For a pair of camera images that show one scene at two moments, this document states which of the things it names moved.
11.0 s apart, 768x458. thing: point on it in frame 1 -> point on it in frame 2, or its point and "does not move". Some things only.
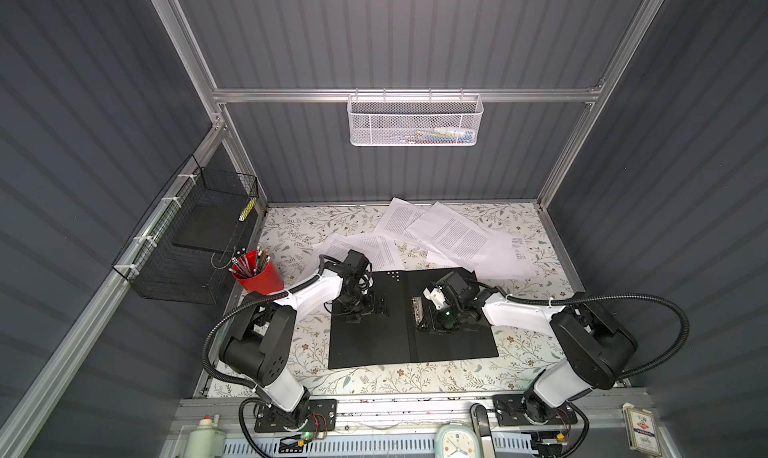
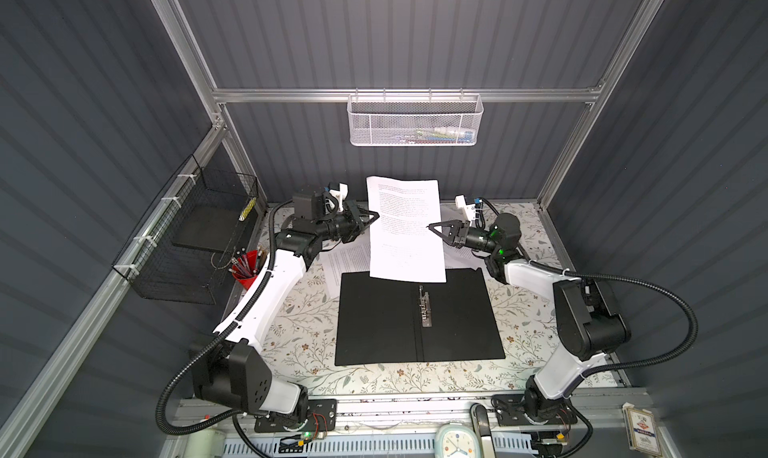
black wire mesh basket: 185,251 does not move
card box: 641,430 does not move
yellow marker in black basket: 248,209 does not move
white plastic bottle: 207,440 does not move
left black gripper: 346,313 -> 362,211
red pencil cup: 254,271 does not move
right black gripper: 430,323 -> 456,229
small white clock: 457,440 does not move
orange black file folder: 390,332 does not move
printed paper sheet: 334,248 -> 402,247
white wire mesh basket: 415,120 does not move
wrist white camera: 437,296 -> 470,209
